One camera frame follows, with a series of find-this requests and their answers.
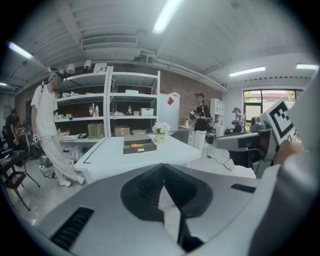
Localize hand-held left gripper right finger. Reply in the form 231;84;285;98
163;163;214;219

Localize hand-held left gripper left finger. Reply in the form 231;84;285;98
120;163;165;222

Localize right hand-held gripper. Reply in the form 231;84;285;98
212;98;305;179

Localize olive green box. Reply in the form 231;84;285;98
122;134;158;155

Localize person's right forearm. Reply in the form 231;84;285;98
249;149;320;256

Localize brown cardboard box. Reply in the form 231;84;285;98
113;125;131;138

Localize person's right hand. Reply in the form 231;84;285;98
274;140;305;166

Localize white cubby cabinet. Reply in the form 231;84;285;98
209;97;225;124

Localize black framed window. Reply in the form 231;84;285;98
242;88;305;126

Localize white table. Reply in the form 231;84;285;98
74;134;202;185

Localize grey chair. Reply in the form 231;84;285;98
170;129;190;146

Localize white flowers in pot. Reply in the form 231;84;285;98
151;121;172;144

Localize white refrigerator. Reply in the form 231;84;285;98
157;91;181;133

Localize long ceiling light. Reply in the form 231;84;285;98
295;62;320;71
229;65;267;78
151;0;185;35
8;41;34;60

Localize white metal shelf unit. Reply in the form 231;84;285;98
108;69;161;139
53;65;112;144

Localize black folding table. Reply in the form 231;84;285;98
0;149;41;212

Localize ceiling air conditioner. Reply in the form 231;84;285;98
80;35;140;51

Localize black floor cable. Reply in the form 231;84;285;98
206;149;234;172

